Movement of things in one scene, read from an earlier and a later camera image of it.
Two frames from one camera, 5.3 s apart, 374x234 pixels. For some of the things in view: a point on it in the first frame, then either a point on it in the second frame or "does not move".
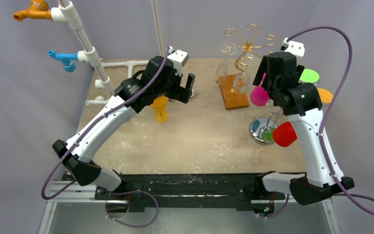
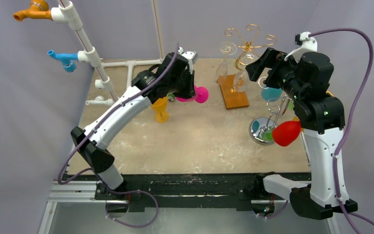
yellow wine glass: (159, 104) does not move
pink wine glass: (259, 95) to (201, 95)
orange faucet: (38, 9) does not move
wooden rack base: (232, 100) does not move
